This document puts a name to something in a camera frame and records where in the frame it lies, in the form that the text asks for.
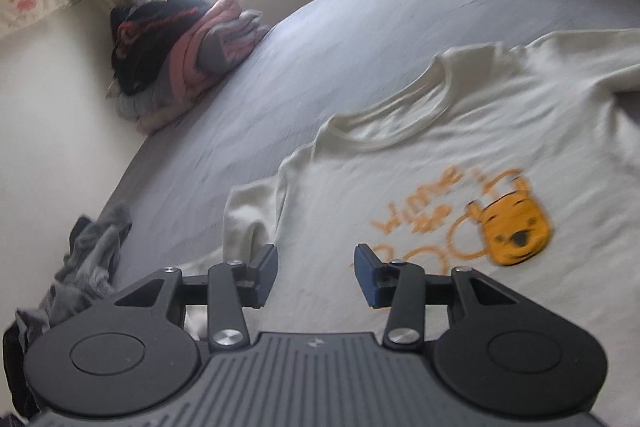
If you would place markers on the white flowered wall cloth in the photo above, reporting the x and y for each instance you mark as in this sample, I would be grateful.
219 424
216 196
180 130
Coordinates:
30 4

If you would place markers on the pink folded garment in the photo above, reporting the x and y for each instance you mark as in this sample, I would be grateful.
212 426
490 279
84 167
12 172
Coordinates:
185 67

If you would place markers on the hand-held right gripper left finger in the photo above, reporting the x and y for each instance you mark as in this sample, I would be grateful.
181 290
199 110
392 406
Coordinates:
267 274

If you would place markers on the grey crumpled clothes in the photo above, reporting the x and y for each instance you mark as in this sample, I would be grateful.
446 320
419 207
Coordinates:
85 267

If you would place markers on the grey folded garment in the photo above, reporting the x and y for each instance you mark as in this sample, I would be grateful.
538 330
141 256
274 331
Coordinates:
235 37

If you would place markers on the pale folded garment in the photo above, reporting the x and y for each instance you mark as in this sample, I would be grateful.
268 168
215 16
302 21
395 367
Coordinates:
150 112

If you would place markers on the white long-sleeve shirt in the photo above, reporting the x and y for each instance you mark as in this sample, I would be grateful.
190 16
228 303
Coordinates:
450 132

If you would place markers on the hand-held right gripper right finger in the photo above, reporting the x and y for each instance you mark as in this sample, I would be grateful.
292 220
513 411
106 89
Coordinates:
365 277

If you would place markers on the black knit garment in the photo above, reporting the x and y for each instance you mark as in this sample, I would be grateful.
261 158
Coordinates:
145 52

